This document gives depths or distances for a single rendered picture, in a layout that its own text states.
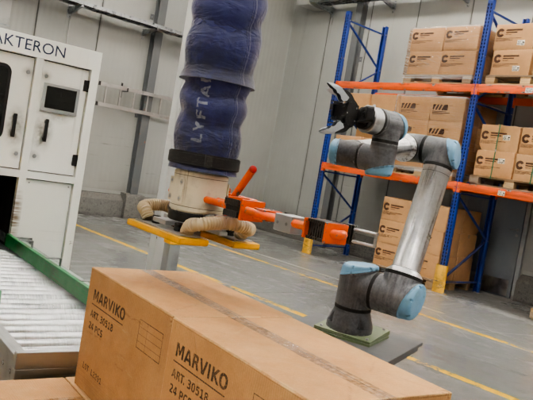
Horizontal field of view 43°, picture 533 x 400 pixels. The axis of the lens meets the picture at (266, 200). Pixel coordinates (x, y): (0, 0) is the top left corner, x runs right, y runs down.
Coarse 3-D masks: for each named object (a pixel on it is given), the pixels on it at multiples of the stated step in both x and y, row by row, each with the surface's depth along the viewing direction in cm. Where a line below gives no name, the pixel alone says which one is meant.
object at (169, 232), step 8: (152, 216) 210; (160, 216) 211; (128, 224) 215; (136, 224) 210; (144, 224) 207; (152, 224) 207; (160, 224) 210; (176, 224) 199; (152, 232) 202; (160, 232) 198; (168, 232) 198; (176, 232) 197; (176, 240) 191; (184, 240) 190; (192, 240) 192; (200, 240) 194; (208, 240) 195
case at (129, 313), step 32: (96, 288) 219; (128, 288) 200; (160, 288) 208; (192, 288) 216; (224, 288) 225; (96, 320) 217; (128, 320) 197; (160, 320) 182; (96, 352) 214; (128, 352) 195; (160, 352) 180; (96, 384) 211; (128, 384) 193; (160, 384) 178
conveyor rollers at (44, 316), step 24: (0, 264) 391; (24, 264) 401; (0, 288) 339; (24, 288) 346; (48, 288) 354; (0, 312) 296; (24, 312) 303; (48, 312) 309; (72, 312) 316; (24, 336) 268; (48, 336) 274; (72, 336) 279
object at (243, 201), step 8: (224, 200) 191; (232, 200) 188; (240, 200) 195; (248, 200) 187; (224, 208) 191; (232, 208) 189; (240, 208) 186; (232, 216) 187; (240, 216) 186; (248, 216) 188
